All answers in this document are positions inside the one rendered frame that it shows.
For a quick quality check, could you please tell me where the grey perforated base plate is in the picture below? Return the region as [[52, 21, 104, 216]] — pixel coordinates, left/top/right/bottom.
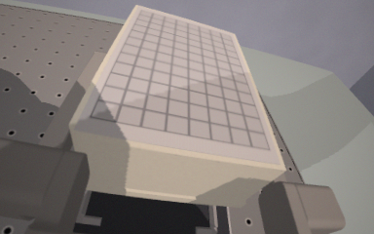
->
[[0, 4, 306, 234]]

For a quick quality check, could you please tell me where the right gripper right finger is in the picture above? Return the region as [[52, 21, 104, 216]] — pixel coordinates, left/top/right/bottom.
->
[[258, 173, 346, 234]]

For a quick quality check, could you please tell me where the dark grey plate nest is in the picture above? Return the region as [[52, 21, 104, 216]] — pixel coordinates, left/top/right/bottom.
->
[[73, 190, 232, 234]]

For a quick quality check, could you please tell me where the beige deep-well block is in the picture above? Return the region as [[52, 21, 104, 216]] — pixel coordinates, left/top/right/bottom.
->
[[69, 5, 286, 208]]

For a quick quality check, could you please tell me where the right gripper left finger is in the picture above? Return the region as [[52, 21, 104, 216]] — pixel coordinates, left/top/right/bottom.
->
[[0, 51, 107, 234]]

